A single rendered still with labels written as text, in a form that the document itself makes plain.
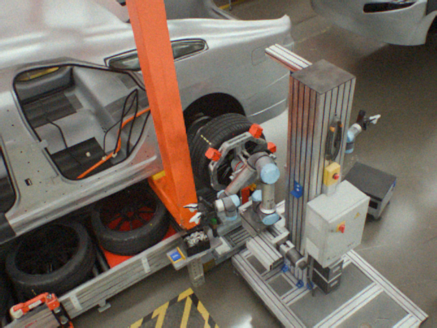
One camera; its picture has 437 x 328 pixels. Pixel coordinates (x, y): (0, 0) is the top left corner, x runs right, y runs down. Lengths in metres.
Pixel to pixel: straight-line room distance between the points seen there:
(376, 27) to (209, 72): 2.40
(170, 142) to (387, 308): 2.02
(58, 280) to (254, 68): 2.30
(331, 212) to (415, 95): 3.51
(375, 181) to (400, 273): 0.82
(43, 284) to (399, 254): 2.94
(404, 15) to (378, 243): 2.42
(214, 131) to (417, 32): 2.79
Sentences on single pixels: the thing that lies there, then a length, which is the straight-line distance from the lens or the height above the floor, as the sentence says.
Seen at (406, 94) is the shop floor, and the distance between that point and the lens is 6.16.
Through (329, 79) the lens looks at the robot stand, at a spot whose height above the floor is 2.03.
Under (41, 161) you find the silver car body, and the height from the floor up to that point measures 1.31.
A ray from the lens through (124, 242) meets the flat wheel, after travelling 3.83.
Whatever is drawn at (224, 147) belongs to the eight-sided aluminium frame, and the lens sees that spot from 3.49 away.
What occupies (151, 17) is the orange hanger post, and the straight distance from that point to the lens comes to 2.61.
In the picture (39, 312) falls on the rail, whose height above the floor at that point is 0.38.
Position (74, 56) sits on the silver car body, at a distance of 3.28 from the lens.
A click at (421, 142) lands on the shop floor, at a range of 5.45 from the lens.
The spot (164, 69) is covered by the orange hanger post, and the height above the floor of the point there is 1.99.
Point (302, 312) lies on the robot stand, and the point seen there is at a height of 0.21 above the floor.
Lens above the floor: 3.38
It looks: 43 degrees down
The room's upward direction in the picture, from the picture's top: 6 degrees counter-clockwise
